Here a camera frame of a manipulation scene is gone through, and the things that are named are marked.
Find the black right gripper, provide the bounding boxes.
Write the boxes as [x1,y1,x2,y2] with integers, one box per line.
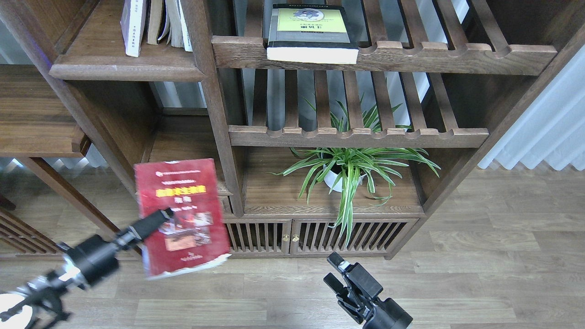
[324,252,413,329]

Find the yellow and black book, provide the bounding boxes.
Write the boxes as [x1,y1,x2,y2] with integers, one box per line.
[266,4,359,64]

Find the white curtain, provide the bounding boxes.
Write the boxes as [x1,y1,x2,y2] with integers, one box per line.
[478,48,585,171]

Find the white plant pot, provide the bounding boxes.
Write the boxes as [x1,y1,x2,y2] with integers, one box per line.
[323,164,366,192]

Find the brass cabinet door knobs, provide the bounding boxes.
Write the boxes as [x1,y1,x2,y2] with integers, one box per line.
[282,234,300,242]

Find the pale lilac paperback book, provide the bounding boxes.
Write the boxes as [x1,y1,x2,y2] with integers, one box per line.
[120,0,148,58]

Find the upright white books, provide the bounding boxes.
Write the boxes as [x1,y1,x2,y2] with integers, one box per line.
[159,0,193,52]

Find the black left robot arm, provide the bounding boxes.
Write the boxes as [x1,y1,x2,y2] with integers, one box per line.
[1,208,174,329]

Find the upright tan book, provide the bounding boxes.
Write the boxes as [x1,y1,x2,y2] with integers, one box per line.
[146,0,165,44]

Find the green spider plant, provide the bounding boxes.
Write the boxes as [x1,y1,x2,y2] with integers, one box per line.
[270,94,441,247]

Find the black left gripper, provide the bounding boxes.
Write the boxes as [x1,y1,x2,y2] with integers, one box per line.
[57,208,174,289]

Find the red paperback book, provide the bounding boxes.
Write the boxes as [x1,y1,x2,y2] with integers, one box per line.
[134,158,231,280]

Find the dark wooden bookshelf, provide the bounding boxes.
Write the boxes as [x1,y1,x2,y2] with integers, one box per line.
[1,0,584,259]

